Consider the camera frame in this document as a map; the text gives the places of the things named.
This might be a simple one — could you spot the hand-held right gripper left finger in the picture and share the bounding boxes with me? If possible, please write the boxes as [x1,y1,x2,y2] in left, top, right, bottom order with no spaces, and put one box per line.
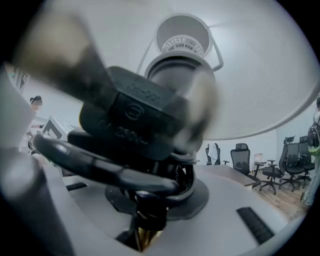
[62,183,141,252]

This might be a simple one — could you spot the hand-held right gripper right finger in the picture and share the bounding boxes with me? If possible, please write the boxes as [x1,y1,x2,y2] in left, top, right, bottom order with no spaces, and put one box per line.
[149,174,288,256]

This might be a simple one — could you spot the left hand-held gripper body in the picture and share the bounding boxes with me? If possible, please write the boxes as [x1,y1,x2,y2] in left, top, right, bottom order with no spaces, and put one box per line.
[41,114,81,149]

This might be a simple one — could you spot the white table lamp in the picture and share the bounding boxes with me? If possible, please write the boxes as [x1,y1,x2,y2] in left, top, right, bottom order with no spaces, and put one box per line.
[9,0,320,252]

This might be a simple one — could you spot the black mesh office chair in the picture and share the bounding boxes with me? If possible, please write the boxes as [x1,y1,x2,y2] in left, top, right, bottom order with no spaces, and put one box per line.
[205,143,222,166]
[259,136,297,196]
[223,142,252,176]
[279,136,316,193]

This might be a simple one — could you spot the black backpack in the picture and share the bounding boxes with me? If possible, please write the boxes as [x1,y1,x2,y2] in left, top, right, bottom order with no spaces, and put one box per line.
[307,123,320,149]

